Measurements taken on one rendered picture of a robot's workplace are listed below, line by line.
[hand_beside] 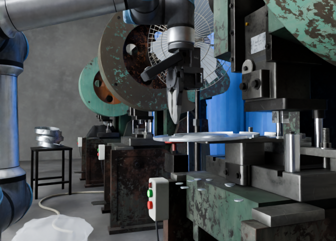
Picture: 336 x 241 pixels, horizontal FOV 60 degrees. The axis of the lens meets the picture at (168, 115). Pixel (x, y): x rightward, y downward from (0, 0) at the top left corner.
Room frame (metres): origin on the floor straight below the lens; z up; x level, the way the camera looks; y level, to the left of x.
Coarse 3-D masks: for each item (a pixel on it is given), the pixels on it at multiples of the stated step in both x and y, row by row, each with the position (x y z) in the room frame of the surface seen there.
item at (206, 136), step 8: (160, 136) 0.88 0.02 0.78; (168, 136) 0.89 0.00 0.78; (176, 136) 0.87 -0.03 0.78; (184, 136) 0.79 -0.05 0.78; (192, 136) 0.76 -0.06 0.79; (200, 136) 0.75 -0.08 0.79; (208, 136) 0.75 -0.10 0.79; (216, 136) 0.75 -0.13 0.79; (224, 136) 0.76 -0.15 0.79; (232, 136) 0.76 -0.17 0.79; (240, 136) 0.68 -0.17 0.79; (248, 136) 0.74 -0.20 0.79; (256, 136) 0.73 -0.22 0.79
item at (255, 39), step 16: (256, 16) 0.89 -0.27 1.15; (256, 32) 0.89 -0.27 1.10; (256, 48) 0.89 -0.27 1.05; (256, 64) 0.89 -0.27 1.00; (272, 64) 0.82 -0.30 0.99; (288, 64) 0.83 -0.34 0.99; (256, 80) 0.83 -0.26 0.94; (272, 80) 0.82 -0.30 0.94; (288, 80) 0.83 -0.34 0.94; (304, 80) 0.85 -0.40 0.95; (256, 96) 0.84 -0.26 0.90; (272, 96) 0.82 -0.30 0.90; (288, 96) 0.83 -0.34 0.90; (304, 96) 0.85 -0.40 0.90
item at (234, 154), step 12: (228, 144) 0.87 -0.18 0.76; (240, 144) 0.81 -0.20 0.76; (252, 144) 0.81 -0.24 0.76; (228, 156) 0.87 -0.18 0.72; (240, 156) 0.81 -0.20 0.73; (252, 156) 0.81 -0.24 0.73; (228, 168) 0.87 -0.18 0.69; (240, 168) 0.81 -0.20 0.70; (228, 180) 0.87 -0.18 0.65; (240, 180) 0.81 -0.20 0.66
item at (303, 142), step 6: (306, 138) 0.85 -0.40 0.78; (264, 144) 0.91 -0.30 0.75; (270, 144) 0.88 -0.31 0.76; (276, 144) 0.86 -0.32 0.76; (282, 144) 0.84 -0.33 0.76; (300, 144) 0.84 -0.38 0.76; (306, 144) 0.85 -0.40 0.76; (264, 150) 0.91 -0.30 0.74; (270, 150) 0.89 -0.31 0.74; (276, 150) 0.86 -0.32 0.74; (282, 150) 0.84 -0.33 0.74
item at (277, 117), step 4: (272, 112) 0.91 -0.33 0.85; (276, 112) 0.89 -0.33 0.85; (280, 112) 0.89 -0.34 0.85; (284, 112) 0.88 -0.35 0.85; (272, 116) 0.91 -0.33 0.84; (276, 116) 0.89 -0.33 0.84; (280, 116) 0.89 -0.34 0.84; (284, 116) 0.88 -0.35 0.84; (288, 116) 0.89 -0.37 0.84; (272, 120) 0.91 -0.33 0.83; (276, 120) 0.89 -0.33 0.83; (280, 120) 0.89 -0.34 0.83; (284, 120) 0.88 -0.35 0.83; (288, 120) 0.89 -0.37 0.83
